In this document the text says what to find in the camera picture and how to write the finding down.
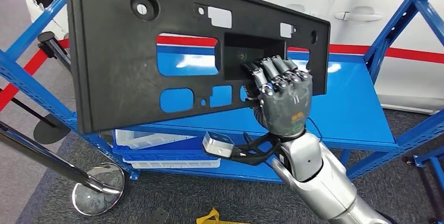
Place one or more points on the black camera bracket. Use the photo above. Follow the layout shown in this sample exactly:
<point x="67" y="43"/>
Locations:
<point x="255" y="156"/>

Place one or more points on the stanchion with chrome base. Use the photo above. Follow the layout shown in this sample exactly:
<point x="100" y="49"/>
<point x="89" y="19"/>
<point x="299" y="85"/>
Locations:
<point x="99" y="191"/>

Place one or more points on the white car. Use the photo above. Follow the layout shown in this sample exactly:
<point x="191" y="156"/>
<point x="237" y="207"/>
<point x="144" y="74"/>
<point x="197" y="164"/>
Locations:
<point x="399" y="28"/>

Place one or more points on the red barrier belt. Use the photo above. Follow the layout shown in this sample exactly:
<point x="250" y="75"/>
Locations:
<point x="24" y="73"/>
<point x="416" y="55"/>

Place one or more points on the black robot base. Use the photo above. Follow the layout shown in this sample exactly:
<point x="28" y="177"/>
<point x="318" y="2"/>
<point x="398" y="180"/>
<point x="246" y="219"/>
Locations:
<point x="159" y="217"/>

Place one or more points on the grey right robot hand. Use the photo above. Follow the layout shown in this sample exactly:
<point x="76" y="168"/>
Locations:
<point x="284" y="108"/>

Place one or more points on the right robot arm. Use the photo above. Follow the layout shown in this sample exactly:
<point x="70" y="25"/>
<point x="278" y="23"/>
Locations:
<point x="322" y="184"/>

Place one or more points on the blue plastic crate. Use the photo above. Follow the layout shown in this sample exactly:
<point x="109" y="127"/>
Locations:
<point x="166" y="153"/>

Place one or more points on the yellow floor tape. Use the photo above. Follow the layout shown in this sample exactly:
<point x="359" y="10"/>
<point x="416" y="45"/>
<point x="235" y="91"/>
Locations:
<point x="211" y="219"/>

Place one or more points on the black stanchion post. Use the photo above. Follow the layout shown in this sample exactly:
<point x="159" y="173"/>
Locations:
<point x="52" y="47"/>

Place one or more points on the thin black stanchion, disc base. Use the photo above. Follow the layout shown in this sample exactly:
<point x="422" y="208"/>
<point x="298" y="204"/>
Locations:
<point x="52" y="130"/>

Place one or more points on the black plastic panel part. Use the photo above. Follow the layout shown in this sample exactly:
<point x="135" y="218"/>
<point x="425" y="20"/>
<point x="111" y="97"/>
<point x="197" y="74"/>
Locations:
<point x="114" y="76"/>

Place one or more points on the blue metal shelf rack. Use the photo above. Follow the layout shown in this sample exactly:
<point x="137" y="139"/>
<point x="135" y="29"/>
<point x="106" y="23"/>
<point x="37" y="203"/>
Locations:
<point x="347" y="111"/>

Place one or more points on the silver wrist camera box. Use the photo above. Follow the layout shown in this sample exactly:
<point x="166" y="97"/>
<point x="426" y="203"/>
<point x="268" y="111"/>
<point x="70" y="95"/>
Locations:
<point x="216" y="144"/>

